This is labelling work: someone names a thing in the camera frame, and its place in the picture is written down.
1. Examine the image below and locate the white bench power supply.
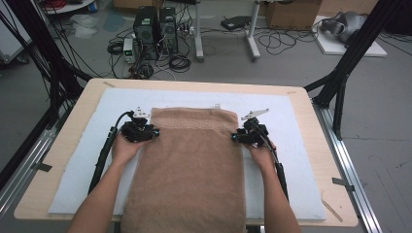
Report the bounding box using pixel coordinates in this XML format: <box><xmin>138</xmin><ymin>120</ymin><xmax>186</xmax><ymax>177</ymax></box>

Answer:
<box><xmin>122</xmin><ymin>38</ymin><xmax>138</xmax><ymax>64</ymax></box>

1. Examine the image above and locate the loose black floor cable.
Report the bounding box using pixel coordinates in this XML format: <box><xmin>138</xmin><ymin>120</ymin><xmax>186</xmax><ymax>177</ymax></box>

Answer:
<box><xmin>257</xmin><ymin>28</ymin><xmax>321</xmax><ymax>56</ymax></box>

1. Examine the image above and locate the black computer tower with fan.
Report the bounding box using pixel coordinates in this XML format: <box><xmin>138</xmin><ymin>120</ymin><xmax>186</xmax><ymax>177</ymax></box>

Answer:
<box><xmin>158</xmin><ymin>7</ymin><xmax>179</xmax><ymax>54</ymax></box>

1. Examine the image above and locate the person's left hand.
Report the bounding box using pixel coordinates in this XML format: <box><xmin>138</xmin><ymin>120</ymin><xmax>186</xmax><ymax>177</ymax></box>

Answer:
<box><xmin>111</xmin><ymin>133</ymin><xmax>149</xmax><ymax>165</ymax></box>

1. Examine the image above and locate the clear plastic bag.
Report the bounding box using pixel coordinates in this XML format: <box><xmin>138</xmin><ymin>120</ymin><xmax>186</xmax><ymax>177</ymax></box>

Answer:
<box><xmin>69</xmin><ymin>14</ymin><xmax>100</xmax><ymax>39</ymax></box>

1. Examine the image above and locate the flat black box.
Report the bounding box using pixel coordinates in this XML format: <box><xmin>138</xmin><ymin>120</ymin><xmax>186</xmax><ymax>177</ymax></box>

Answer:
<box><xmin>221</xmin><ymin>15</ymin><xmax>253</xmax><ymax>32</ymax></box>

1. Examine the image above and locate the thin wooden stick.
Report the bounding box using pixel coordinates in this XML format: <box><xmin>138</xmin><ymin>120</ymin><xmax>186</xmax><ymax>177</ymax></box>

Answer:
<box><xmin>321</xmin><ymin>198</ymin><xmax>344</xmax><ymax>223</ymax></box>

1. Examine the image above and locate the coil of black cable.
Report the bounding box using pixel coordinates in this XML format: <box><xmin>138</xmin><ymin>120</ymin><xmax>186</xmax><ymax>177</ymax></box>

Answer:
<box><xmin>168</xmin><ymin>53</ymin><xmax>192</xmax><ymax>74</ymax></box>

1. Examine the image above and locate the brown terry towel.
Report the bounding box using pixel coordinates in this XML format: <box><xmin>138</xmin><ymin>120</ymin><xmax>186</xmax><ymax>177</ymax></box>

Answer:
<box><xmin>120</xmin><ymin>106</ymin><xmax>248</xmax><ymax>233</ymax></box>

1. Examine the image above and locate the grey tape strip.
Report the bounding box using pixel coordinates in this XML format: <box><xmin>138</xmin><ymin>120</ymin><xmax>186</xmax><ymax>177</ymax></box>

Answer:
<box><xmin>331</xmin><ymin>177</ymin><xmax>356</xmax><ymax>192</ymax></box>
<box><xmin>31</xmin><ymin>162</ymin><xmax>53</xmax><ymax>173</ymax></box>

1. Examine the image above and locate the white foam mat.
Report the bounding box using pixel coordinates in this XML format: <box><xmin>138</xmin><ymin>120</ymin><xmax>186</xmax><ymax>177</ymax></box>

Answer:
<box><xmin>48</xmin><ymin>87</ymin><xmax>327</xmax><ymax>221</ymax></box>

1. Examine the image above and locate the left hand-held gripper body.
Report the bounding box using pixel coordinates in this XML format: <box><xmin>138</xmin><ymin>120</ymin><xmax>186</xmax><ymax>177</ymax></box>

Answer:
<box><xmin>120</xmin><ymin>106</ymin><xmax>155</xmax><ymax>144</ymax></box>

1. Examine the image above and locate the white metal desk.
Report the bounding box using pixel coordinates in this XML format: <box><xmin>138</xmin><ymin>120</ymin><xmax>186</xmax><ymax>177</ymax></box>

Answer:
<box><xmin>193</xmin><ymin>0</ymin><xmax>262</xmax><ymax>63</ymax></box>

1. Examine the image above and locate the person's right hand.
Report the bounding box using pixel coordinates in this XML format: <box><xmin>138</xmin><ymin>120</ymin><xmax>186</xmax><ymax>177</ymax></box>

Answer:
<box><xmin>244</xmin><ymin>142</ymin><xmax>277</xmax><ymax>173</ymax></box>

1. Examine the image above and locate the brown cardboard box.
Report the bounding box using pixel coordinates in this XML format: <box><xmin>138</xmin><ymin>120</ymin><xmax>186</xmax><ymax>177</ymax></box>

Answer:
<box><xmin>265</xmin><ymin>0</ymin><xmax>324</xmax><ymax>31</ymax></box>

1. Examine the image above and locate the black metal stand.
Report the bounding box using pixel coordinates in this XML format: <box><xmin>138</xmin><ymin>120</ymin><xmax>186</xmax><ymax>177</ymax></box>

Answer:
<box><xmin>0</xmin><ymin>0</ymin><xmax>94</xmax><ymax>192</ymax></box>
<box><xmin>303</xmin><ymin>0</ymin><xmax>408</xmax><ymax>142</ymax></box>

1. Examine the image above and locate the round white table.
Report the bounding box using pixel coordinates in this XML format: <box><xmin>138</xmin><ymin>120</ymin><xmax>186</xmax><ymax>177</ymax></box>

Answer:
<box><xmin>43</xmin><ymin>0</ymin><xmax>98</xmax><ymax>16</ymax></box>

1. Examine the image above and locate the aluminium rail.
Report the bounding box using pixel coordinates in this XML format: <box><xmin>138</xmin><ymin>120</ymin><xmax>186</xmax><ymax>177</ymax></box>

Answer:
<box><xmin>312</xmin><ymin>100</ymin><xmax>385</xmax><ymax>233</ymax></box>
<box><xmin>0</xmin><ymin>106</ymin><xmax>72</xmax><ymax>221</ymax></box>

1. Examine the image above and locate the grey headset device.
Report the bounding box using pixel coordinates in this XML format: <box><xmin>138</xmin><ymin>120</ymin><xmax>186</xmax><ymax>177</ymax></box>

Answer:
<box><xmin>320</xmin><ymin>11</ymin><xmax>369</xmax><ymax>44</ymax></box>

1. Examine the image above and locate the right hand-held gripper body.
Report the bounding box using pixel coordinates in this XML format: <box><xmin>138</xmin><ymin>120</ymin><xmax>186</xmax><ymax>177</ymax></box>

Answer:
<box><xmin>237</xmin><ymin>108</ymin><xmax>270</xmax><ymax>149</ymax></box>

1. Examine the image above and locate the white floor board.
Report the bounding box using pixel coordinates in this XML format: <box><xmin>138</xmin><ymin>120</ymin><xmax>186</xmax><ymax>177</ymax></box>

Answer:
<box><xmin>312</xmin><ymin>15</ymin><xmax>389</xmax><ymax>58</ymax></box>

